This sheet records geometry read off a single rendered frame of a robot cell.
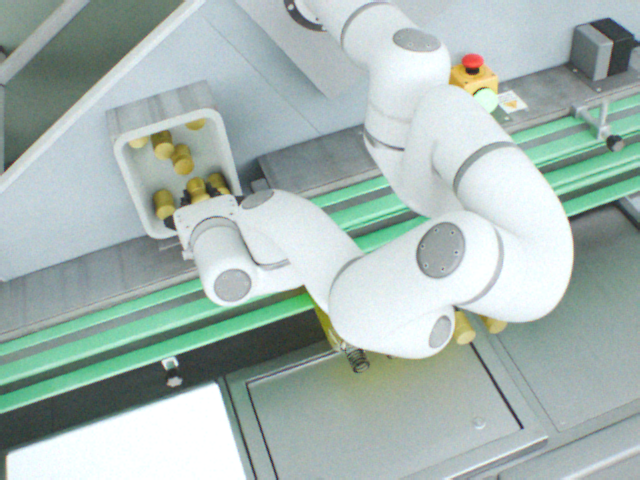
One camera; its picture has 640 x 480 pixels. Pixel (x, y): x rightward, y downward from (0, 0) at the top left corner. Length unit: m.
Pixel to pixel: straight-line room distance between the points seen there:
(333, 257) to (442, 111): 0.21
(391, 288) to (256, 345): 0.75
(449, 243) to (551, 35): 0.85
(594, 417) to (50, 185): 1.01
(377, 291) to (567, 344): 0.75
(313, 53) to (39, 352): 0.67
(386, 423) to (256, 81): 0.61
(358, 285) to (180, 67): 0.58
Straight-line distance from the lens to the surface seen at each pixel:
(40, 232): 1.29
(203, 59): 1.13
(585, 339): 1.37
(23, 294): 1.32
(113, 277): 1.26
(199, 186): 1.16
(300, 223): 0.83
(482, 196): 0.70
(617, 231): 1.56
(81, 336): 1.23
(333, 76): 1.17
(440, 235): 0.62
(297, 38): 1.11
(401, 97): 0.84
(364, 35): 0.89
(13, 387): 1.33
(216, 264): 0.90
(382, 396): 1.23
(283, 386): 1.26
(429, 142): 0.76
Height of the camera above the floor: 1.74
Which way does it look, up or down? 43 degrees down
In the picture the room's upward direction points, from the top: 154 degrees clockwise
